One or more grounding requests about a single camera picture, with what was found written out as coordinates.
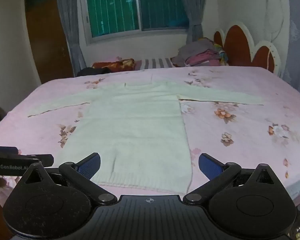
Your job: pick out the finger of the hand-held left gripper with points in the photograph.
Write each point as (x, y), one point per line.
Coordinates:
(46, 160)
(5, 150)

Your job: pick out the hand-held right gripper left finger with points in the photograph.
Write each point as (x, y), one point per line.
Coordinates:
(91, 165)

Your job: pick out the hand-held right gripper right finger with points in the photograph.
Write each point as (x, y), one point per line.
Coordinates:
(209, 166)

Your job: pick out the white knit sweater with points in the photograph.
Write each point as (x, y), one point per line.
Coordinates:
(140, 130)

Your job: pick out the pile of folded clothes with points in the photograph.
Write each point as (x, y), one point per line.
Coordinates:
(200, 52)

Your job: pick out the bed with pink floral sheet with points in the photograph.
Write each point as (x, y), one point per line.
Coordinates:
(240, 142)

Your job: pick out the black cloth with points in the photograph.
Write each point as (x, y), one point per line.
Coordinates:
(92, 71)

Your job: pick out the red floral pillow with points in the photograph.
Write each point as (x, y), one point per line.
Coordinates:
(120, 63)

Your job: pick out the brown wooden door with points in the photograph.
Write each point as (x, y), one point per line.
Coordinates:
(47, 42)

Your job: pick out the grey striped pillow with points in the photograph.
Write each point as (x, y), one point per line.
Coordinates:
(155, 63)

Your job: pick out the red and white headboard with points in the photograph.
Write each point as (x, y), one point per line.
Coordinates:
(236, 45)

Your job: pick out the grey-blue curtain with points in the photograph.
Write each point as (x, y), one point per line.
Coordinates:
(70, 30)
(193, 17)

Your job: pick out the blue patterned curtain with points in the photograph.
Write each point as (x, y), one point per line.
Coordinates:
(297, 55)

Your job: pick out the window with green glass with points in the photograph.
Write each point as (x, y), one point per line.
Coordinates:
(115, 12)

